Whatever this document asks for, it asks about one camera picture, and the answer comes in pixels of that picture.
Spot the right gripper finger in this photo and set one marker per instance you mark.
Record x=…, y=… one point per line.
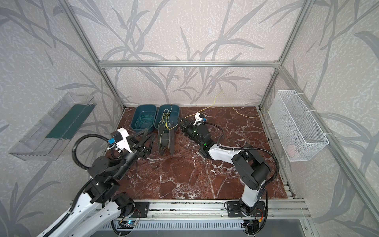
x=182, y=120
x=183, y=126

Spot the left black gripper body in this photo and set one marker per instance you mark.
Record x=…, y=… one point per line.
x=135, y=146

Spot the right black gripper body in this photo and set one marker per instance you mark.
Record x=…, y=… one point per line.
x=186, y=127

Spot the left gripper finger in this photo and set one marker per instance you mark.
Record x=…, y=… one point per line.
x=149, y=142
x=138, y=138

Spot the grey perforated cable spool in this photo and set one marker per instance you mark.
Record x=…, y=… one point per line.
x=166, y=140

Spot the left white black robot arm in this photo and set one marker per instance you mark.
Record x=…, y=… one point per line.
x=98, y=201

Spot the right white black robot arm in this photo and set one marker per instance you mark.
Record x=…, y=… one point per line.
x=257, y=167

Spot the right teal plastic bin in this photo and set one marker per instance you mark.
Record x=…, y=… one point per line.
x=167, y=114

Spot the teal plastic bin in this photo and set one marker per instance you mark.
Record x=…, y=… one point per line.
x=144, y=117
x=167, y=114

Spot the left teal plastic bin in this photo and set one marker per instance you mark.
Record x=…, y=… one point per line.
x=144, y=117

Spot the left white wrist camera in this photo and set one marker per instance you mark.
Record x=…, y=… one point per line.
x=118, y=141

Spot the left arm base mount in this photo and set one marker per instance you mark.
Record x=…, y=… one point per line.
x=138, y=209

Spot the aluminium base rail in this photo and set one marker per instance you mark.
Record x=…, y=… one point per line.
x=190, y=210

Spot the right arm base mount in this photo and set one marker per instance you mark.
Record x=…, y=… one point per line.
x=238, y=209

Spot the clear acrylic wall shelf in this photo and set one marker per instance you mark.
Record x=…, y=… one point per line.
x=50, y=136

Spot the white wire mesh basket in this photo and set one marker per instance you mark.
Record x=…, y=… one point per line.
x=300, y=135

